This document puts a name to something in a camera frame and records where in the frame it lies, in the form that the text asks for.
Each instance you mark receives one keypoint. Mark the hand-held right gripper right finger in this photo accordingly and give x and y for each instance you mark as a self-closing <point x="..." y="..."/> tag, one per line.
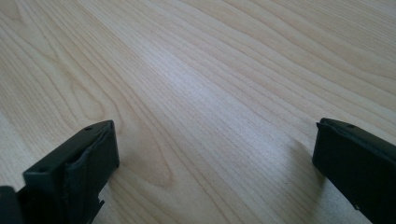
<point x="358" y="169"/>

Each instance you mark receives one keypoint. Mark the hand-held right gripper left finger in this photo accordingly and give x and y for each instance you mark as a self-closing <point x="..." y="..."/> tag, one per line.
<point x="77" y="169"/>

